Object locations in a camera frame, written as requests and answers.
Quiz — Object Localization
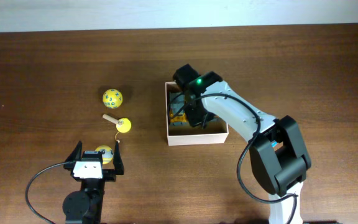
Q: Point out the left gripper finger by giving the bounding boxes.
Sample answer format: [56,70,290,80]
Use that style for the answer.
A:
[65,141,82,162]
[113,140,124,174]

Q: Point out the yellow ball with face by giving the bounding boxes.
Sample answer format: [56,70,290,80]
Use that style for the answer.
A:
[95,145,114,165]

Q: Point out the yellow grey toy truck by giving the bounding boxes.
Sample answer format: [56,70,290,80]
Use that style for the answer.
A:
[168,92,187,126]

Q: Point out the yellow ball blue letters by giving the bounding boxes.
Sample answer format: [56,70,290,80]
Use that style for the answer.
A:
[103,89,123,109]

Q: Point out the yellow grey toy loader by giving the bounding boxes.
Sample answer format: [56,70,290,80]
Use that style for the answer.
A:
[206,115,219,122]

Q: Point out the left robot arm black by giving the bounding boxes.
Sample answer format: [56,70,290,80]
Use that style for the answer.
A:
[62,140,124,224]

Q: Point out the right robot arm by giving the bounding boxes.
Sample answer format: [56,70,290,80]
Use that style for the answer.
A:
[168,64,311,223]

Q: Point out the white cardboard box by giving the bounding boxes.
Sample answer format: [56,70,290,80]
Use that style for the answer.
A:
[165,81,229,147]

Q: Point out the yellow disc wooden handle toy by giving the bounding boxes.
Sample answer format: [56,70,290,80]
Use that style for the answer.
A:
[102,114,132,142]

